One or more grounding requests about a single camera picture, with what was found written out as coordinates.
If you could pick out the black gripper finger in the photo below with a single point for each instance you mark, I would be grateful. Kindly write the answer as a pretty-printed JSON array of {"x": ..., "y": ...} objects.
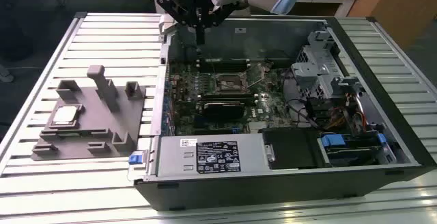
[
  {"x": 219, "y": 15},
  {"x": 174, "y": 9}
]

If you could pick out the white sticker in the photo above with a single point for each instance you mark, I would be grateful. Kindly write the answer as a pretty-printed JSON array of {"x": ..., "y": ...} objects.
[{"x": 241, "y": 30}]

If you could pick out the wooden cabinet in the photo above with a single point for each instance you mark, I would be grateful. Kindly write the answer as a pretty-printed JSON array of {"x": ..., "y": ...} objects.
[{"x": 402, "y": 9}]

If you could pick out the green motherboard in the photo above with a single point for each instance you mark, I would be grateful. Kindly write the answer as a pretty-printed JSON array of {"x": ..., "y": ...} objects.
[{"x": 273, "y": 98}]

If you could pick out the thin metal locking lever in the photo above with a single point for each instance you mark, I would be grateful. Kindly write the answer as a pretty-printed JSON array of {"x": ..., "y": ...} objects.
[{"x": 257, "y": 81}]

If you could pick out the blue case latch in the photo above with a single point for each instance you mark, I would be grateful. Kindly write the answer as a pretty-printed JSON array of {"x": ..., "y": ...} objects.
[{"x": 135, "y": 157}]

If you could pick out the green RAM stick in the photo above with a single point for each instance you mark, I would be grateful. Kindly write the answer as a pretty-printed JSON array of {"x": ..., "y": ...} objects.
[{"x": 73, "y": 132}]

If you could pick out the silver chipset heatsink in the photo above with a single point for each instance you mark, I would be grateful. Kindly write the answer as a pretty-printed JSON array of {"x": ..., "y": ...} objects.
[{"x": 257, "y": 126}]

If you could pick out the black open PC case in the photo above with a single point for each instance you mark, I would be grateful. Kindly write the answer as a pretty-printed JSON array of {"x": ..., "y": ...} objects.
[{"x": 238, "y": 193}]

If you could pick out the silver metal bracket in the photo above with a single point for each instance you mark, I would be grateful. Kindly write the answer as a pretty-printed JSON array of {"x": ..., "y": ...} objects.
[{"x": 269, "y": 152}]

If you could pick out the black plastic shroud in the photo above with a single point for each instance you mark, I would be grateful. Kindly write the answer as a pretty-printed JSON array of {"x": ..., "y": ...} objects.
[{"x": 290, "y": 148}]

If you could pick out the metal drive cage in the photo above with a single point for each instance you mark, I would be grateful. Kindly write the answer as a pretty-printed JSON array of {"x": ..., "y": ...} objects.
[{"x": 307, "y": 70}]

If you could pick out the CPU socket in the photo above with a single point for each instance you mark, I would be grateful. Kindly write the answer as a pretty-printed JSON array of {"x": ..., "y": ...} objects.
[{"x": 230, "y": 83}]

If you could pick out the grey chair foot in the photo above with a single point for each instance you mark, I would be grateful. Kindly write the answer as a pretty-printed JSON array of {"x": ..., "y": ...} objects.
[{"x": 5, "y": 75}]

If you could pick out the silver power supply with label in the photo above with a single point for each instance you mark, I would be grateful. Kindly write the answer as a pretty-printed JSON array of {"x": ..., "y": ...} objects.
[{"x": 170, "y": 155}]

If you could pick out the silver square CPU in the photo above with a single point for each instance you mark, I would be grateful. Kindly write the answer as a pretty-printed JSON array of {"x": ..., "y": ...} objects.
[{"x": 67, "y": 114}]

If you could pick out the black graphics card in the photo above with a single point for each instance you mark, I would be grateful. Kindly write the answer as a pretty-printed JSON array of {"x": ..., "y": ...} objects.
[{"x": 223, "y": 111}]

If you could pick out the blue plastic clip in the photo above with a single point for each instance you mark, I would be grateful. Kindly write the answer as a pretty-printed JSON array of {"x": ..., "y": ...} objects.
[{"x": 381, "y": 139}]

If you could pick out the grey plastic parts rack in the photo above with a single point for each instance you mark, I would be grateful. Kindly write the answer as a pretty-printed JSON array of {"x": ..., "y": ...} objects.
[{"x": 92, "y": 121}]

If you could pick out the blue disk carrier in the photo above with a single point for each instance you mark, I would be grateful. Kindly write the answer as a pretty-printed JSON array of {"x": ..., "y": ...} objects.
[{"x": 333, "y": 139}]

